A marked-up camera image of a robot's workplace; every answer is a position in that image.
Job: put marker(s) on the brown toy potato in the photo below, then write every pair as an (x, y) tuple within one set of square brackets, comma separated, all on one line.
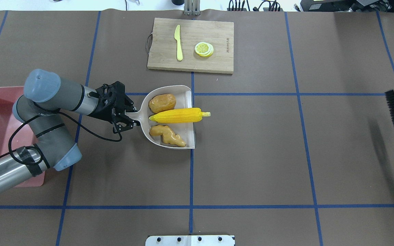
[(161, 103)]

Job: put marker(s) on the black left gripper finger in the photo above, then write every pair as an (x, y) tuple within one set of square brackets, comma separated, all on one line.
[(128, 105), (123, 123)]

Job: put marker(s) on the yellow toy corn cob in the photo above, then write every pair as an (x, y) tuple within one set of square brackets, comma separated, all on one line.
[(175, 116)]

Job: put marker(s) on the pink plastic bin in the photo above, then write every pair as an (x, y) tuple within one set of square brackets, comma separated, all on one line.
[(2, 136)]

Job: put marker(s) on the metal mounting plate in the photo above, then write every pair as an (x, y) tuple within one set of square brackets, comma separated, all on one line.
[(191, 240)]

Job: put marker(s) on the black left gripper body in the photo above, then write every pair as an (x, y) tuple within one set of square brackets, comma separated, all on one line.
[(105, 112)]

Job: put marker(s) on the aluminium frame post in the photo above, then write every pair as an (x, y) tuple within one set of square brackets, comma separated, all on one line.
[(192, 7)]

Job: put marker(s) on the yellow plastic knife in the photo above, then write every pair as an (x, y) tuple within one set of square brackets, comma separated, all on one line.
[(177, 37)]

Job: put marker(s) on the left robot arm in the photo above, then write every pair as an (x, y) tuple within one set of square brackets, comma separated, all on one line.
[(43, 141)]

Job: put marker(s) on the yellow lemon slices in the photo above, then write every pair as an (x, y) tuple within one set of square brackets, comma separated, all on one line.
[(204, 49)]

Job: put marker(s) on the wooden cutting board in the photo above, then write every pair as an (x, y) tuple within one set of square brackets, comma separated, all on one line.
[(162, 52)]

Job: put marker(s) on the tan toy ginger root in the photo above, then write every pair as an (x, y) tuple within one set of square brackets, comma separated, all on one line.
[(168, 136)]

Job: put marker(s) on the beige plastic dustpan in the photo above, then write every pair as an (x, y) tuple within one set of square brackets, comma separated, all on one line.
[(183, 95)]

